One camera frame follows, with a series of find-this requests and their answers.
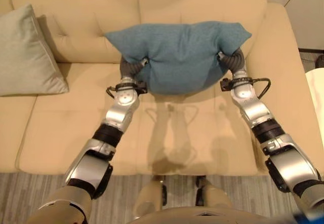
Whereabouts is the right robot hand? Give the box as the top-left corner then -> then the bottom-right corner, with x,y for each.
217,47 -> 247,76

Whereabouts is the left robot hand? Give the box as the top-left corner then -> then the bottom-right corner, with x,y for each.
119,56 -> 149,81

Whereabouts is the teal blue cushion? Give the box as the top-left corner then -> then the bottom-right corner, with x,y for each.
104,21 -> 252,95

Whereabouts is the cream leather sofa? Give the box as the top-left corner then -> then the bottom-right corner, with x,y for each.
0,0 -> 311,177

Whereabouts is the pale green cushion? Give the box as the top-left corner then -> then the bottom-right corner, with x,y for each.
0,4 -> 69,97

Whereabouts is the left robot leg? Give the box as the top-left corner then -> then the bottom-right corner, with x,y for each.
133,175 -> 168,218

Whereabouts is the robot leg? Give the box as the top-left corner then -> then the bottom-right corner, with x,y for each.
133,175 -> 168,218
195,175 -> 233,209

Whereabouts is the right robot leg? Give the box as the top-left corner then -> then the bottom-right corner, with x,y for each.
195,175 -> 233,209

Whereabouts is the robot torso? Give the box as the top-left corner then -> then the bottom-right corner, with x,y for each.
83,207 -> 304,224

